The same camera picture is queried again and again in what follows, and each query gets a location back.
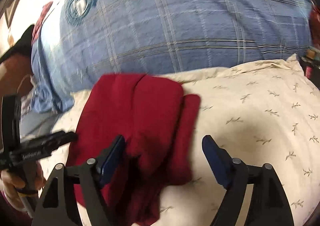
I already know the red sweater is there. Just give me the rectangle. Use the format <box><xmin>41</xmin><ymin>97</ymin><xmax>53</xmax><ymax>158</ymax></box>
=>
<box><xmin>67</xmin><ymin>74</ymin><xmax>201</xmax><ymax>225</ymax></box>

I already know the person's left hand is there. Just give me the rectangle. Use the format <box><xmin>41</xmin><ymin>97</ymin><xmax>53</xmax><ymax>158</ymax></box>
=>
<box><xmin>1</xmin><ymin>162</ymin><xmax>46</xmax><ymax>211</ymax></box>

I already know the grey star-print bedsheet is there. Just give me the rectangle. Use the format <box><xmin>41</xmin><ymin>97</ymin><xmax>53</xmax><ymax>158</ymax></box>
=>
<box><xmin>19</xmin><ymin>91</ymin><xmax>66</xmax><ymax>139</ymax></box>

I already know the cream leaf-print pillow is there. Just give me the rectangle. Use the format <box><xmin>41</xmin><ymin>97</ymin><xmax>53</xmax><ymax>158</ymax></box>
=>
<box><xmin>41</xmin><ymin>56</ymin><xmax>319</xmax><ymax>225</ymax></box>

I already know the black cloth on headboard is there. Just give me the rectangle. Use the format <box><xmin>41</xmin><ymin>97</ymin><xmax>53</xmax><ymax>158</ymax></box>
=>
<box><xmin>0</xmin><ymin>25</ymin><xmax>35</xmax><ymax>63</ymax></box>

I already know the dark red patterned cloth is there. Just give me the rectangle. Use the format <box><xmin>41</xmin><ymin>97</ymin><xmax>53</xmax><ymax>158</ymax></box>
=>
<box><xmin>31</xmin><ymin>1</ymin><xmax>53</xmax><ymax>45</ymax></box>

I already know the clutter pile beside bed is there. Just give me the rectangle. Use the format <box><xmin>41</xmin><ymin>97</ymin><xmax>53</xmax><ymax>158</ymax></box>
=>
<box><xmin>300</xmin><ymin>46</ymin><xmax>319</xmax><ymax>84</ymax></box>

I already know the blue plaid quilt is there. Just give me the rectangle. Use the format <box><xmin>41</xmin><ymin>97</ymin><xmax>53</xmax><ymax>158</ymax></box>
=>
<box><xmin>30</xmin><ymin>0</ymin><xmax>312</xmax><ymax>113</ymax></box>

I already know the red shiny plastic bag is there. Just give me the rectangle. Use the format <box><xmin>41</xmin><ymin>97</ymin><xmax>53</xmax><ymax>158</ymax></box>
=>
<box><xmin>309</xmin><ymin>5</ymin><xmax>320</xmax><ymax>49</ymax></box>

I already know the white charger cable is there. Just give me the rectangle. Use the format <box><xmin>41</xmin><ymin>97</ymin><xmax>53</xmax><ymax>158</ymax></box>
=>
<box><xmin>16</xmin><ymin>73</ymin><xmax>38</xmax><ymax>97</ymax></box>

